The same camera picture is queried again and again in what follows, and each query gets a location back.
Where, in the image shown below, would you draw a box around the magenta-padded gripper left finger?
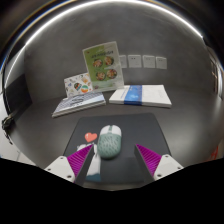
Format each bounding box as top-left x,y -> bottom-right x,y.
44,143 -> 96,188

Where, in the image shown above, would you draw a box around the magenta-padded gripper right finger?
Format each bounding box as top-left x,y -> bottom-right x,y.
133,143 -> 184,186

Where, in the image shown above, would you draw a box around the green and white computer mouse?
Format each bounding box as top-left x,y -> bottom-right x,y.
96,124 -> 123,160

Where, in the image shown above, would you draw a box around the black mouse pad, heart print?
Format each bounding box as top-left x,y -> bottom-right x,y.
63,112 -> 173,184

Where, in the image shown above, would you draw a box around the grey and white magazine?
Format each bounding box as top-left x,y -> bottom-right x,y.
51,91 -> 107,119

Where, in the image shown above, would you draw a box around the black bag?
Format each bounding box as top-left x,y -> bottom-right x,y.
0,111 -> 18,145

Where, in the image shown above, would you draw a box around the white book with blue stripe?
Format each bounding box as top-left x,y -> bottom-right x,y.
108,84 -> 173,109

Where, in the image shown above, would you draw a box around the white sticker sheet card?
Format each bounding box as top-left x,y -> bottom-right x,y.
63,72 -> 94,99

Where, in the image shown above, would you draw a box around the black flat panel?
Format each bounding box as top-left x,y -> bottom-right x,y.
3,73 -> 34,116

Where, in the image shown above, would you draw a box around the green food flyer stand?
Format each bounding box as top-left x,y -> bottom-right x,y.
82,40 -> 125,93

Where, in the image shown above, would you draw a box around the white wall plates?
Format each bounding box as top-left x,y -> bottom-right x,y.
118,54 -> 168,70

